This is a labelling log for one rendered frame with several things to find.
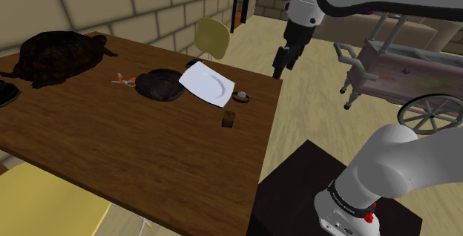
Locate yellow chair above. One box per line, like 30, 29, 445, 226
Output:
0, 161, 154, 236
194, 16, 232, 62

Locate dark door frame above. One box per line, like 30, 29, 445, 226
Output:
229, 0, 255, 30

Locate black flat object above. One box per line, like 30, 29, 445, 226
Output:
0, 79, 21, 108

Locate white square plate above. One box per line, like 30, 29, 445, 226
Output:
178, 60, 236, 109

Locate dark turtle figure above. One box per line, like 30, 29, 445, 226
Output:
0, 30, 119, 90

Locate brown wooden table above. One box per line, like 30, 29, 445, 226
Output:
0, 30, 283, 236

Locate dark robot stand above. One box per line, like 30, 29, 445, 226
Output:
246, 139, 424, 236

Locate orange grey scissors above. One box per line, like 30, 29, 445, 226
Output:
111, 71, 137, 88

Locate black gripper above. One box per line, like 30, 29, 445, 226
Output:
272, 19, 315, 81

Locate black wristwatch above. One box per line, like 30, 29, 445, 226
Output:
231, 90, 251, 105

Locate small brown box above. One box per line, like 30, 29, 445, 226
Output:
220, 110, 237, 129

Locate dark round bowl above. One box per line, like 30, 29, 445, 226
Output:
134, 68, 186, 102

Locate wooden serving cart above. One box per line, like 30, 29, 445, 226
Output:
332, 12, 463, 136

